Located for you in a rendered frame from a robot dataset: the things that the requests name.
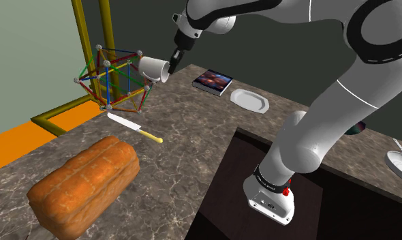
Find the dark green round thing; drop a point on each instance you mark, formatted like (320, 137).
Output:
(356, 128)

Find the book with dark cover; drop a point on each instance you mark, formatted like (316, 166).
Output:
(212, 81)

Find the white round plate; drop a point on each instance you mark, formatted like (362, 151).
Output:
(401, 166)

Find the white mug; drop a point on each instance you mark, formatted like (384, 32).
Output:
(152, 68)

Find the white octagonal plate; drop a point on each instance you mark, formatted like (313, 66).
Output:
(249, 100)

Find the loaf of bread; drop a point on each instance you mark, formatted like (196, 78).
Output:
(84, 186)

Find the colourful rod and ball frame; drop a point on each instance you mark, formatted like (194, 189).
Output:
(112, 79)

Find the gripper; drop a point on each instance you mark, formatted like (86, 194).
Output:
(183, 40)

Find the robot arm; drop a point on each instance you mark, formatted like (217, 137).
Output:
(320, 139)

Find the yellow metal railing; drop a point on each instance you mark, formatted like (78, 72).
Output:
(84, 50)

